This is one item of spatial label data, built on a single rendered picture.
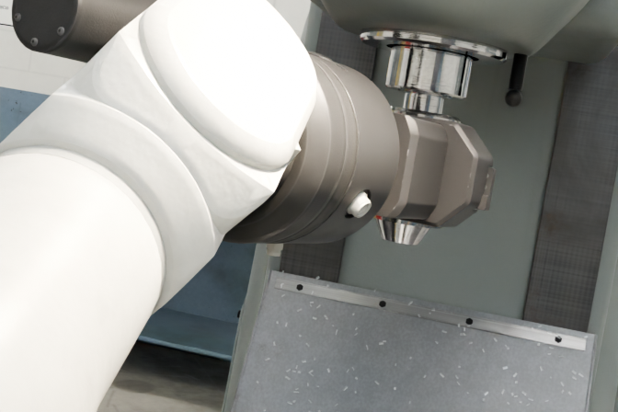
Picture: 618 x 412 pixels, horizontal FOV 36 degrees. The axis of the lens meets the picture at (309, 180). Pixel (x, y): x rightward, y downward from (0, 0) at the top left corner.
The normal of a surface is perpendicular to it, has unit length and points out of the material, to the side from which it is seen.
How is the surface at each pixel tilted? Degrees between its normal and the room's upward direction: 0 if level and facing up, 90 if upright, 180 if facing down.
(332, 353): 64
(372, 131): 72
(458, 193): 89
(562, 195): 90
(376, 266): 90
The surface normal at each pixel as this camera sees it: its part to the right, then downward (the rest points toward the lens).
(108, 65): 0.07, -0.32
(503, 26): 0.09, 0.91
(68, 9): -0.51, -0.05
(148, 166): 0.36, -0.14
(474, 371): -0.10, -0.43
